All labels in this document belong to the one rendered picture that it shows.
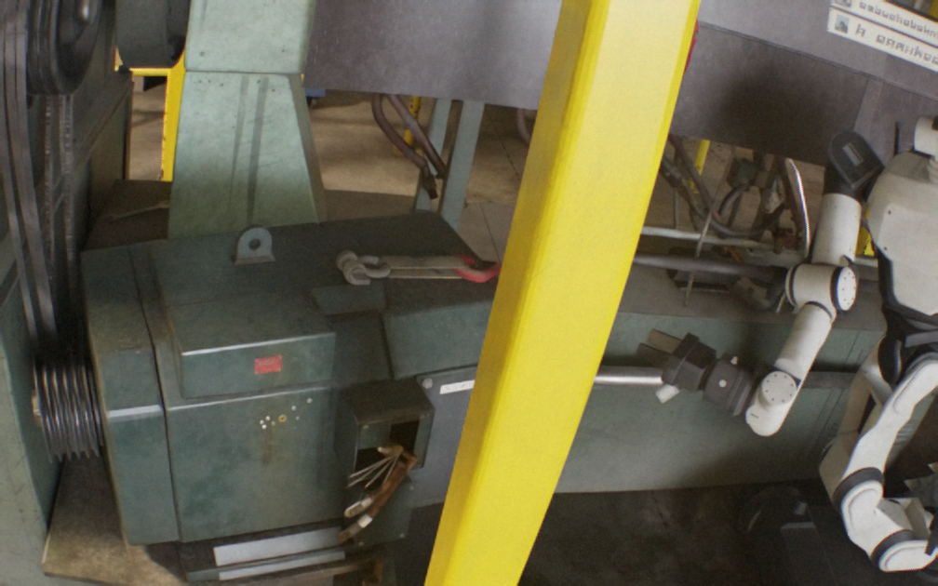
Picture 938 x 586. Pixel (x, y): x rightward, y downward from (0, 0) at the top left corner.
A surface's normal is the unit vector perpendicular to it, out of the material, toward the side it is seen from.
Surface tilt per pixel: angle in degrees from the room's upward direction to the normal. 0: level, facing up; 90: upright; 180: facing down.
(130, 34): 118
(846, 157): 50
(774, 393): 29
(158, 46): 126
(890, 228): 103
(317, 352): 90
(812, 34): 78
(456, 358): 45
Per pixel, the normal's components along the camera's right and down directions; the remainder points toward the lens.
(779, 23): 0.18, 0.36
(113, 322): 0.18, -0.83
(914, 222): -0.69, 0.47
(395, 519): 0.46, 0.54
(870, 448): 0.04, 0.54
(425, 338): 0.45, -0.20
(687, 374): -0.53, 0.37
